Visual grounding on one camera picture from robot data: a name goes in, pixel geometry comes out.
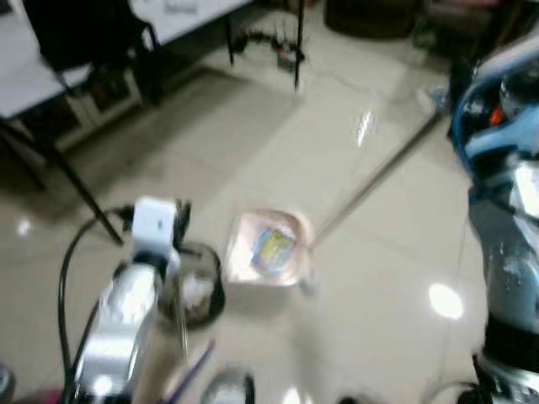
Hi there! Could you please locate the yellow and blue wrapper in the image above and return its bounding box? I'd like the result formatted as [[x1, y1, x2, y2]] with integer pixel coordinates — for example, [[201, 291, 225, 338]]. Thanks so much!
[[253, 226, 297, 272]]

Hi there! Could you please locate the light blue right wrist camera mount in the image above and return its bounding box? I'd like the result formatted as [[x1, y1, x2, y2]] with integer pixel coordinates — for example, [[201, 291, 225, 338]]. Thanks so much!
[[455, 32, 539, 162]]

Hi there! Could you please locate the white table with black legs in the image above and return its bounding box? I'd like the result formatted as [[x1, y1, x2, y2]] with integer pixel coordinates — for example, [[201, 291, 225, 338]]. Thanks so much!
[[0, 0, 306, 247]]

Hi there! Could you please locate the black cable bundle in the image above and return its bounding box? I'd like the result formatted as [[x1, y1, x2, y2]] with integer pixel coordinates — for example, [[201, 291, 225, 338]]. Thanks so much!
[[229, 27, 306, 72]]

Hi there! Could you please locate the pink long-handled dustpan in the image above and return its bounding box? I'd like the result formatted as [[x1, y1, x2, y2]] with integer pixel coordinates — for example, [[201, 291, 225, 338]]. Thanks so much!
[[226, 108, 449, 289]]

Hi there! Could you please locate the white crumpled paper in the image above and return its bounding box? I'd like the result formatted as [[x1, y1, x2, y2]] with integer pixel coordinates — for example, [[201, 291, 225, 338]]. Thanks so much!
[[184, 276, 216, 307]]

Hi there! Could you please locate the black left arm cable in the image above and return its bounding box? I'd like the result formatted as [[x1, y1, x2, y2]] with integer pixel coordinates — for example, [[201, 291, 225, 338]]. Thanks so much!
[[56, 208, 129, 396]]

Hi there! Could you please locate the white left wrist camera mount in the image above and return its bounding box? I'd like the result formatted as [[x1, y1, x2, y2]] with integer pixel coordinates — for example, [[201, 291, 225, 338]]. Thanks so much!
[[132, 197, 179, 257]]

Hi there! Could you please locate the grey robot left foot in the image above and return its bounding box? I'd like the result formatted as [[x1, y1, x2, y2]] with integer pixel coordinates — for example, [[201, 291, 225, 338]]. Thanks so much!
[[200, 365, 255, 404]]

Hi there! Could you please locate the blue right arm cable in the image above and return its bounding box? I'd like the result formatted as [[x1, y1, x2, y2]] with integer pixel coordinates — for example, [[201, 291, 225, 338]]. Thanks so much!
[[449, 91, 474, 173]]

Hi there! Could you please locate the black chair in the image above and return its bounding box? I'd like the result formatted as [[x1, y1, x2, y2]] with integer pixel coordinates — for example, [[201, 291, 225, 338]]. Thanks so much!
[[20, 0, 165, 106]]

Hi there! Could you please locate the dark brown round seat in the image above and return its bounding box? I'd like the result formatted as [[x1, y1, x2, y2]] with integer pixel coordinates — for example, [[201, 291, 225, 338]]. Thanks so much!
[[323, 0, 424, 40]]

